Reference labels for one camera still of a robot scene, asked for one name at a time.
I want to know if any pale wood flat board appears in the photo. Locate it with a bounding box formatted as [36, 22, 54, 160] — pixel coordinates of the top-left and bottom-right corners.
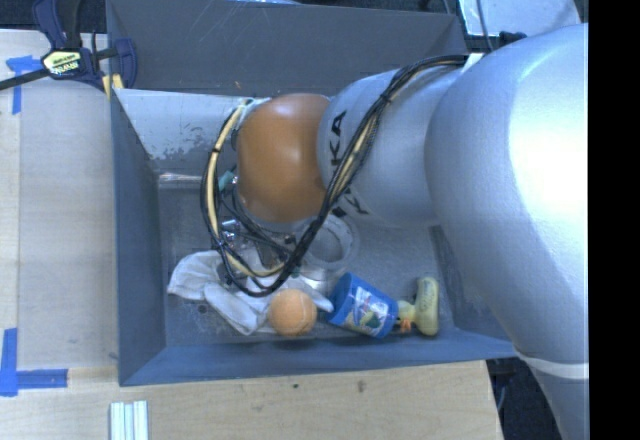
[17, 77, 121, 372]

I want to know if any white cloth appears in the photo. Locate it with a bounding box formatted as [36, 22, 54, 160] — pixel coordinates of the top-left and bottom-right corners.
[166, 249, 335, 336]

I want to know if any yellow toy duck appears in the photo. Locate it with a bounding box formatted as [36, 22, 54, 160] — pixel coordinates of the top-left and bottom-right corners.
[396, 275, 441, 337]

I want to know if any grey metal bin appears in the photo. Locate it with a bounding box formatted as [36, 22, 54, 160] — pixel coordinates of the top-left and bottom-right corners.
[104, 0, 519, 388]

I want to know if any blue printed cup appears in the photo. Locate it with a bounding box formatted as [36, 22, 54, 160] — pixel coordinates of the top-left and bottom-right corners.
[326, 271, 400, 340]

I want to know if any clear glass jar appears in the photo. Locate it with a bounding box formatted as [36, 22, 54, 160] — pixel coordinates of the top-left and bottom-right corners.
[302, 214, 362, 295]

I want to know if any orange ball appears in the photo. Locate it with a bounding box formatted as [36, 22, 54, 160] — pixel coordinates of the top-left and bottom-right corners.
[267, 288, 319, 337]

